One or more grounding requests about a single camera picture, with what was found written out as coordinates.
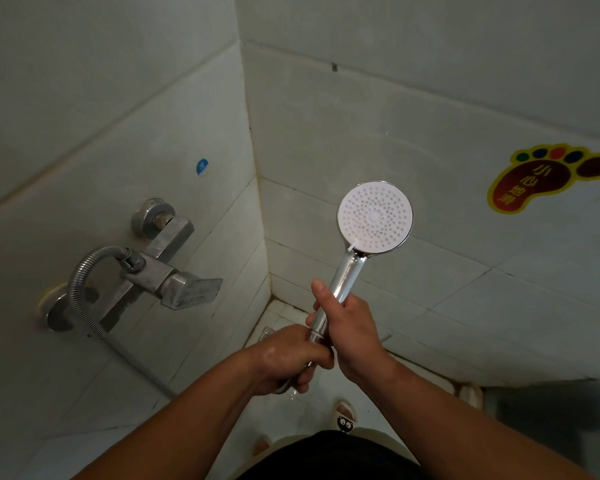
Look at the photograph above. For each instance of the person's left hand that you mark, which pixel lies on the person's left hand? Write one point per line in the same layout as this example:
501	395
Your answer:
285	357

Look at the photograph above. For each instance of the person's right hand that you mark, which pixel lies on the person's right hand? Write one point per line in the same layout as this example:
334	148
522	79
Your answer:
355	339

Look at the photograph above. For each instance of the chrome shower head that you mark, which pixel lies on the chrome shower head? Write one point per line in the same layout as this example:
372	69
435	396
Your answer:
375	217

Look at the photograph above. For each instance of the chrome shower mixer tap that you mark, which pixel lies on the chrome shower mixer tap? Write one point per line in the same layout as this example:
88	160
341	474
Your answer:
180	289

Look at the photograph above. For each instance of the person's right forearm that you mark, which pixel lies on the person's right forearm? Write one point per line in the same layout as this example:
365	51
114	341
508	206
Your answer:
460	429

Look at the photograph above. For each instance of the person's left forearm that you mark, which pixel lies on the person's left forearm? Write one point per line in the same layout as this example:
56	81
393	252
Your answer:
170	434

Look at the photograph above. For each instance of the black shirt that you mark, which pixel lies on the black shirt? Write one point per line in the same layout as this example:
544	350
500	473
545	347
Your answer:
330	459

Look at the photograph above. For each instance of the blue round sticker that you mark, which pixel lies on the blue round sticker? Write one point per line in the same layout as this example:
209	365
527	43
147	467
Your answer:
202	167

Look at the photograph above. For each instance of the red yellow foot-shaped sticker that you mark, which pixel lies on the red yellow foot-shaped sticker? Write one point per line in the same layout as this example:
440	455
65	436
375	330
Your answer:
535	182

